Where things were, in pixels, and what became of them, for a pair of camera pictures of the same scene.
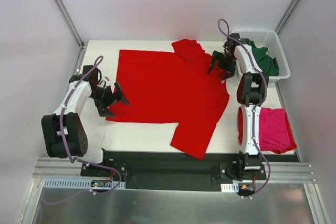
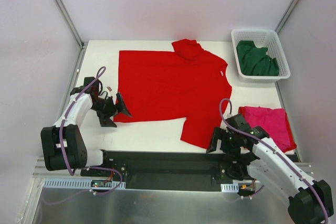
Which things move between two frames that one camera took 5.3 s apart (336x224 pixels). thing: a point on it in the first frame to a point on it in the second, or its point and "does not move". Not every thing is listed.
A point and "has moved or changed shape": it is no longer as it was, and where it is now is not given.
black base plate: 174,171 does not move
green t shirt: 267,64 does not move
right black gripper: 224,63 to 223,140
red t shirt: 171,87 has moved or changed shape
